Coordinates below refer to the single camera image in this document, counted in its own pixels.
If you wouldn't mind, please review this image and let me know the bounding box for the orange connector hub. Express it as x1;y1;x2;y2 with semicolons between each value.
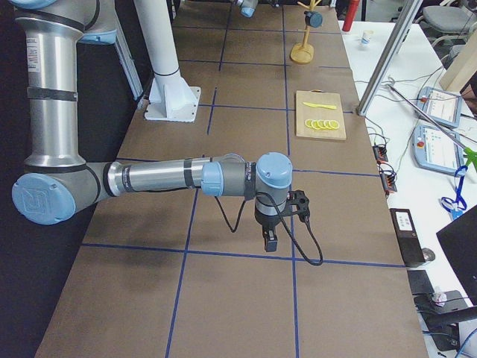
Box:
379;170;397;195
372;145;388;163

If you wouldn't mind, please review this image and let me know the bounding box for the office chair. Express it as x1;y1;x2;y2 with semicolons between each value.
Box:
416;5;476;48

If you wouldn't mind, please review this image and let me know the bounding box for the black laptop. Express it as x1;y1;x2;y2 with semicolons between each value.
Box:
437;206;477;305

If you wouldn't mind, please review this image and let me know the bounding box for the black power adapter box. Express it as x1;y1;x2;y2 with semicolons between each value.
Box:
390;208;425;268

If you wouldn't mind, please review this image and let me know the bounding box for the teach pendant tablet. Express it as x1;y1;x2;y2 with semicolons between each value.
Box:
412;125;464;175
417;87;463;129

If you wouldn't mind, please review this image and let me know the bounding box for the paper cup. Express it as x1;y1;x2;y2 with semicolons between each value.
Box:
361;30;374;48

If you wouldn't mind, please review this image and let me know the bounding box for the reacher grabber tool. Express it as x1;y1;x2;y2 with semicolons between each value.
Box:
387;84;477;167

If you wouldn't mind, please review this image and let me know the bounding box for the red cylinder bottle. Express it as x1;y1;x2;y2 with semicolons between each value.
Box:
342;0;361;33

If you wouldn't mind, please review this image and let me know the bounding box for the computer mouse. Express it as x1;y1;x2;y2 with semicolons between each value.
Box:
422;248;436;263

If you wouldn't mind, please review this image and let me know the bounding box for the blue lanyard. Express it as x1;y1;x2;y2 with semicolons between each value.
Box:
440;166;469;219

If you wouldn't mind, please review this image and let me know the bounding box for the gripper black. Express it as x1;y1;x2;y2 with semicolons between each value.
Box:
255;212;281;252

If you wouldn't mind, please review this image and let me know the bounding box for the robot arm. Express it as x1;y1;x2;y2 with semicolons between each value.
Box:
231;0;259;18
12;1;292;252

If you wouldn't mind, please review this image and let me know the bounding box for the wooden cup rack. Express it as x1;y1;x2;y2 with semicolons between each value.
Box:
290;1;320;65

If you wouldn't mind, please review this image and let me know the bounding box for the far teach pendant tablet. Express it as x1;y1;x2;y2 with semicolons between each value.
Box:
417;87;463;129

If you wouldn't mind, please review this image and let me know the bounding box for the yellow plastic knife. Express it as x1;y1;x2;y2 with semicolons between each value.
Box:
302;101;337;110

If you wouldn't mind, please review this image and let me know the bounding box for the white pedestal column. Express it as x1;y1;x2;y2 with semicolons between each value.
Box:
134;0;201;122

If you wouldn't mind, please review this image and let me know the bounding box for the teal mug yellow inside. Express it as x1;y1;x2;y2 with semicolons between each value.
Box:
304;11;323;28

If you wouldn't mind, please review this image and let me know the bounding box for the aluminium frame post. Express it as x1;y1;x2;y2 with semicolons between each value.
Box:
356;0;423;116

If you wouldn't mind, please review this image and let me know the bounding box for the bamboo cutting board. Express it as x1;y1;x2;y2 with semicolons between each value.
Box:
295;90;347;141

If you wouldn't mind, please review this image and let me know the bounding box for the near teach pendant tablet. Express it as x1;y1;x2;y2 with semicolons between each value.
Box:
412;125;464;175

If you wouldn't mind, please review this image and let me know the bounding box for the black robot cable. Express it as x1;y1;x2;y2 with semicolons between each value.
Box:
215;192;323;266

